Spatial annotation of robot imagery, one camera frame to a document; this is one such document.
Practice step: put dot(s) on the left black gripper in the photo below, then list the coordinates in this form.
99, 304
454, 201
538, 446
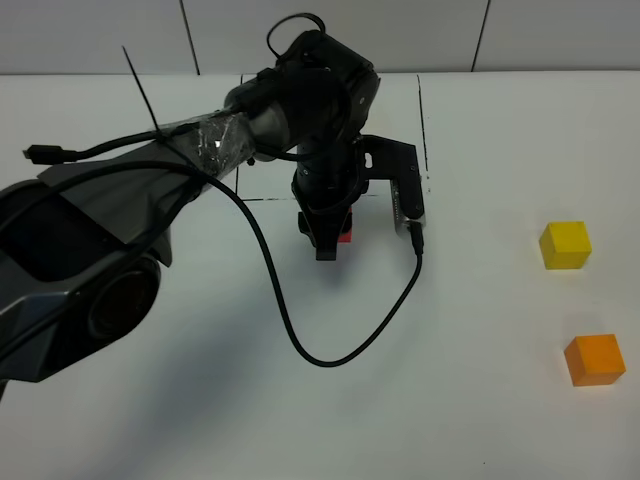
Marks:
324, 183

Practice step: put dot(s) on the red cube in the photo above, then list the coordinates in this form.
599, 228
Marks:
345, 235

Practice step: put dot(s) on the yellow cube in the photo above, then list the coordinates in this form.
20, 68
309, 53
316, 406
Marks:
565, 245

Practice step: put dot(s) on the orange cube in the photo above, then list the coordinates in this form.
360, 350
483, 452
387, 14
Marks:
594, 360

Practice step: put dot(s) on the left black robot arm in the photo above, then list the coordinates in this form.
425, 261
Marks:
83, 244

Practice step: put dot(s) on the black zip tie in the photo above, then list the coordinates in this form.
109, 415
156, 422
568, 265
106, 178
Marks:
145, 100

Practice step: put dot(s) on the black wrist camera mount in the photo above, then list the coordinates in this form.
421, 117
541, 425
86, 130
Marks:
394, 161

